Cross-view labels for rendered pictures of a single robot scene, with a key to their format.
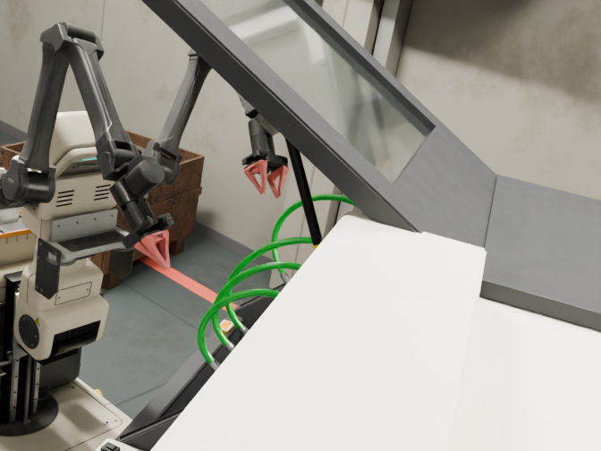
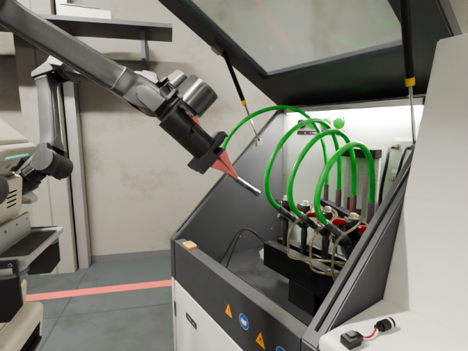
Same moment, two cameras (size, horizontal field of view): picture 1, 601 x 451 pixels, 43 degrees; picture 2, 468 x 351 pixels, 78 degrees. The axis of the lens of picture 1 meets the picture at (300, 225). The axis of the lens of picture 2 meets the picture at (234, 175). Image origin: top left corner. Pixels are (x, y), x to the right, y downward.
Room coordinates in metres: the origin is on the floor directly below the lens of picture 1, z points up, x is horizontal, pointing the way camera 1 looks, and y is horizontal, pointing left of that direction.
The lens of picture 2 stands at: (0.98, 0.74, 1.35)
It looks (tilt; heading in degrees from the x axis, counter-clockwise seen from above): 9 degrees down; 313
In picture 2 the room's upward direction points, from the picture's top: straight up
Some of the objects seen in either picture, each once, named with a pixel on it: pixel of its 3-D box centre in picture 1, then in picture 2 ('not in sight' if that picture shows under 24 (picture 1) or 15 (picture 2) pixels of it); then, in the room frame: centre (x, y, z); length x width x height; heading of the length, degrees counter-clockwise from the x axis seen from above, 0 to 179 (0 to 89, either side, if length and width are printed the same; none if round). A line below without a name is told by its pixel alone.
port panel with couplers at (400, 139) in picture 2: not in sight; (407, 179); (1.19, -0.25, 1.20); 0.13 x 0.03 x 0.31; 167
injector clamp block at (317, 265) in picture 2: not in sight; (312, 279); (1.36, -0.02, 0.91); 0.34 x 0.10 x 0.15; 167
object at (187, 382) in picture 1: (186, 396); (224, 297); (1.53, 0.19, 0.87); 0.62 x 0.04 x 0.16; 167
